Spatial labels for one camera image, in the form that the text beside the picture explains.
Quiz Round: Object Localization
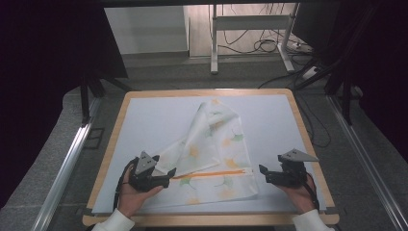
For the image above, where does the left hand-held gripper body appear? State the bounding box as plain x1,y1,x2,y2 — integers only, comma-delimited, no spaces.
128,150,171,193

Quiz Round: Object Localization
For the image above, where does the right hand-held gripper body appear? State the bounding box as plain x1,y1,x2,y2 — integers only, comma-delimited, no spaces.
266,148,319,189

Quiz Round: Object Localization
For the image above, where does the white leaf-print pillowcase orange zipper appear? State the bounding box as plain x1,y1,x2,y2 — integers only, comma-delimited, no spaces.
153,97,259,206

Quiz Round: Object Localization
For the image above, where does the person's right hand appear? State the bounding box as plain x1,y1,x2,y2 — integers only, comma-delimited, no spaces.
277,174,319,215

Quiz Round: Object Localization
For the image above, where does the person's left hand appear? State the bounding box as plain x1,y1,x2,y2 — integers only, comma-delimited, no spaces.
117,168,165,219

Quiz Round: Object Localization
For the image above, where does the black metal stand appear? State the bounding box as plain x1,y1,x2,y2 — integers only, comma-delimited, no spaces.
293,47,364,127
79,68,133,127

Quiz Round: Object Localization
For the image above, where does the white power strip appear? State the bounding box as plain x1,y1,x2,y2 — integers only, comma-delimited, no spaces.
287,40,314,53
301,65,322,81

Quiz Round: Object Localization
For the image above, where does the white cabinet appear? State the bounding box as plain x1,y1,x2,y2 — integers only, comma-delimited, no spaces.
104,5,191,56

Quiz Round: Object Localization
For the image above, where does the dark curtain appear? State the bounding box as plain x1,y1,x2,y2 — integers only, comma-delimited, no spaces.
320,0,408,163
0,0,128,210

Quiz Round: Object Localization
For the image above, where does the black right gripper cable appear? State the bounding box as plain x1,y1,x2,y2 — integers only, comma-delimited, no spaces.
304,172,320,211

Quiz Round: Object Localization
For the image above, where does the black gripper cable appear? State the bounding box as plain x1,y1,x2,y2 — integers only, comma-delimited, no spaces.
113,158,137,210
304,172,320,211

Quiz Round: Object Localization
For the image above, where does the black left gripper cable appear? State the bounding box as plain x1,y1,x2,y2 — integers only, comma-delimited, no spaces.
113,158,137,210

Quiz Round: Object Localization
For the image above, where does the long black floor cable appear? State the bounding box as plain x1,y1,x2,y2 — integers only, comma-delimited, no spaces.
258,57,332,149

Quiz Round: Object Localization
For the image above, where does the black floor bracket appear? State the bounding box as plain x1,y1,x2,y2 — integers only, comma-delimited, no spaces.
83,127,106,150

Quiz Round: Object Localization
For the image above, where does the aluminium floor rail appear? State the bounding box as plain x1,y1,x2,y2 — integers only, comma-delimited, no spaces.
326,94,408,231
30,95,103,231

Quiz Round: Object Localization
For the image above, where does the black floor cables bundle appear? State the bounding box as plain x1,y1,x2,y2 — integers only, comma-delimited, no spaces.
217,28,290,56

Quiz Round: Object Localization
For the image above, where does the white metal desk frame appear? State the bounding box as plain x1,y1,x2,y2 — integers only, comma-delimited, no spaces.
210,3,301,75

